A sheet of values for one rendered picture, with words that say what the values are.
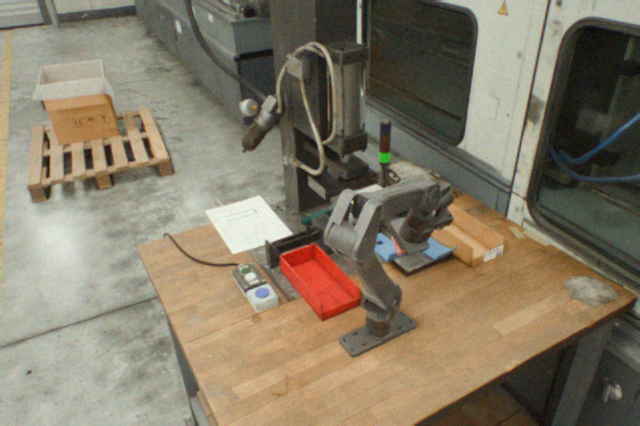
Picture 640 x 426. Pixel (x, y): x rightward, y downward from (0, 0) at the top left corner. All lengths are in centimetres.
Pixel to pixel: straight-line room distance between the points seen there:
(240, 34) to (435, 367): 363
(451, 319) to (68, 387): 184
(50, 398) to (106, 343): 34
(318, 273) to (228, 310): 28
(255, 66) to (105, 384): 293
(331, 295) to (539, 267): 62
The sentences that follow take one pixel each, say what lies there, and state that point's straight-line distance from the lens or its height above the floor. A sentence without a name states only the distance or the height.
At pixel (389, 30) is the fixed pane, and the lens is 240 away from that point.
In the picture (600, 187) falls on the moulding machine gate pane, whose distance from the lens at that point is 164.
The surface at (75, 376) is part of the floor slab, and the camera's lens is 272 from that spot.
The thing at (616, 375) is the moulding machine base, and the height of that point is 57.
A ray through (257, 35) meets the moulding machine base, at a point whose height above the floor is 84.
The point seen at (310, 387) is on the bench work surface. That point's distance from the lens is 123.
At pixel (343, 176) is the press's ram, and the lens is 148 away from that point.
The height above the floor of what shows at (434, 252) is 92.
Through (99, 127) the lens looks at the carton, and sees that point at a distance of 469.
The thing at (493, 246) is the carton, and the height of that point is 92.
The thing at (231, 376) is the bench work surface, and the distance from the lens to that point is 128.
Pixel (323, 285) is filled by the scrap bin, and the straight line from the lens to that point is 147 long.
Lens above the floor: 186
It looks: 33 degrees down
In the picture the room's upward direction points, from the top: 2 degrees counter-clockwise
